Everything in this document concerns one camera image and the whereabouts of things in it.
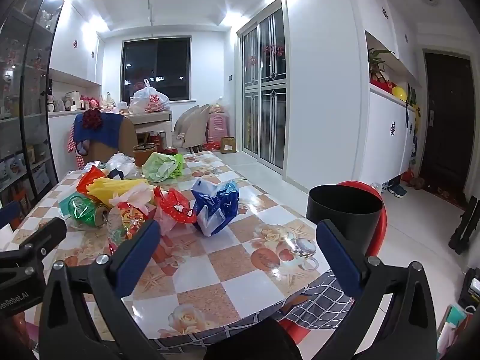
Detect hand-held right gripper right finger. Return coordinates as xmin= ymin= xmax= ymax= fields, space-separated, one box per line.
xmin=316 ymin=218 xmax=439 ymax=360

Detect white red-printed plastic bag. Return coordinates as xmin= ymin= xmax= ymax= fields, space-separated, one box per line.
xmin=128 ymin=78 xmax=172 ymax=115

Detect crushed green soda can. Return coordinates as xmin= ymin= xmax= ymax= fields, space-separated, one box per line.
xmin=59 ymin=191 xmax=110 ymax=230

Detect clear plastic bag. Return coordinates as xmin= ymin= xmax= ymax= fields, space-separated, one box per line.
xmin=106 ymin=153 xmax=140 ymax=178

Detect beige upholstered chairs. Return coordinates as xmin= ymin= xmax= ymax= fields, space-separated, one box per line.
xmin=173 ymin=104 xmax=211 ymax=154

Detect colourful paper bag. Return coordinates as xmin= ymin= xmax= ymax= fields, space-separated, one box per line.
xmin=436 ymin=303 xmax=478 ymax=360

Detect pink plastic stools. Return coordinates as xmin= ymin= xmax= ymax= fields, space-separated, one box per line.
xmin=205 ymin=113 xmax=230 ymax=148

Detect sliding glass door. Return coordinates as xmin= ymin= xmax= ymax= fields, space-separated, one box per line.
xmin=237 ymin=0 xmax=290 ymax=171

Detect white storage cabinet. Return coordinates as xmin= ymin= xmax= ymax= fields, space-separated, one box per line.
xmin=359 ymin=82 xmax=418 ymax=193

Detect light green plastic bag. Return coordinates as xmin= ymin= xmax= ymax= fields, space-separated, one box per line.
xmin=142 ymin=152 xmax=185 ymax=183

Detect patterned door mat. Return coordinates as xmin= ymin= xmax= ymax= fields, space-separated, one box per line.
xmin=419 ymin=179 xmax=470 ymax=211

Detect dark window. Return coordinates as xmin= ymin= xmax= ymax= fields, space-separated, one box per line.
xmin=121 ymin=37 xmax=192 ymax=103

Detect red checkered cloth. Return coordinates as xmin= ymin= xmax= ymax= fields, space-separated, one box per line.
xmin=67 ymin=125 xmax=91 ymax=170

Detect beige side table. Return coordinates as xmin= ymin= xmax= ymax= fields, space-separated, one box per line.
xmin=127 ymin=110 xmax=174 ymax=148

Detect checkered floral tablecloth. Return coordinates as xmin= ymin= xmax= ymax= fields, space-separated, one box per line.
xmin=0 ymin=150 xmax=355 ymax=350

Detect red plastic bag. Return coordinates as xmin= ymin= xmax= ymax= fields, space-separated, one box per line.
xmin=76 ymin=165 xmax=106 ymax=194

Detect colourful snack wrapper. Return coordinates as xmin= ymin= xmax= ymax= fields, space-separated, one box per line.
xmin=108 ymin=202 xmax=151 ymax=254

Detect red flower bunch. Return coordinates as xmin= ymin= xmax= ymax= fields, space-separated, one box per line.
xmin=82 ymin=107 xmax=104 ymax=131

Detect red polka-dot wrapper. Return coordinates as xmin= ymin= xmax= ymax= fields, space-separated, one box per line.
xmin=153 ymin=187 xmax=198 ymax=226

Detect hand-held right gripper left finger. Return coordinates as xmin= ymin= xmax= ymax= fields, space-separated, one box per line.
xmin=39 ymin=218 xmax=163 ymax=360

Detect dark front door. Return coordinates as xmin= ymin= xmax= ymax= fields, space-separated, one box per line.
xmin=417 ymin=49 xmax=475 ymax=204

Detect potted green plant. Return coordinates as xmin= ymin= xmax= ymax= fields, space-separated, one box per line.
xmin=367 ymin=47 xmax=395 ymax=82

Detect black trash bin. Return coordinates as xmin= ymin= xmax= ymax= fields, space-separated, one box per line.
xmin=306 ymin=184 xmax=384 ymax=256

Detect black yellow case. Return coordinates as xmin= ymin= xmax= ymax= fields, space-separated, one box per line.
xmin=460 ymin=265 xmax=480 ymax=309

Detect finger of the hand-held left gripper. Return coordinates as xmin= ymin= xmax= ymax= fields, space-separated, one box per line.
xmin=0 ymin=217 xmax=67 ymax=274
xmin=0 ymin=200 xmax=20 ymax=230

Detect blue cloth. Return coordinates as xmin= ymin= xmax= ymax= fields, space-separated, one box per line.
xmin=73 ymin=112 xmax=125 ymax=148

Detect yellow plastic bag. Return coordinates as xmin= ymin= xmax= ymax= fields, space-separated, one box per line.
xmin=87 ymin=177 xmax=151 ymax=208

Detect blue plastic packet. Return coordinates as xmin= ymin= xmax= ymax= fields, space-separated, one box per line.
xmin=190 ymin=179 xmax=241 ymax=238

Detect white kitchen appliance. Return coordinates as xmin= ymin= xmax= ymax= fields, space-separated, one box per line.
xmin=63 ymin=91 xmax=82 ymax=112

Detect brown dining chair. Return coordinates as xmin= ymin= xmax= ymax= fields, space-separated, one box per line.
xmin=75 ymin=112 xmax=139 ymax=159

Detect brown sleeved glass cup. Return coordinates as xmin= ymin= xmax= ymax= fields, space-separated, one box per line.
xmin=133 ymin=143 xmax=159 ymax=168

